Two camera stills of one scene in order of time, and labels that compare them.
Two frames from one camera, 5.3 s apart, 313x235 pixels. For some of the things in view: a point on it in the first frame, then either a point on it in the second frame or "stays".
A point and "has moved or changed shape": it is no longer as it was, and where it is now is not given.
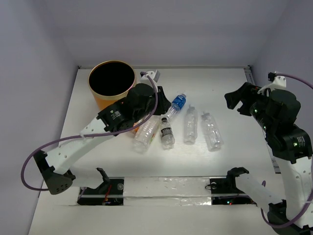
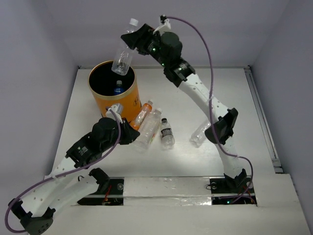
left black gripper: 162,102 to 126,133
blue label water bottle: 178,104 to 119,89
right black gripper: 249,91 to 140,38
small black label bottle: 168,140 stays
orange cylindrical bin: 109,81 stays
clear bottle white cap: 190,125 to 122,65
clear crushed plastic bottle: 214,138 has moved or changed shape
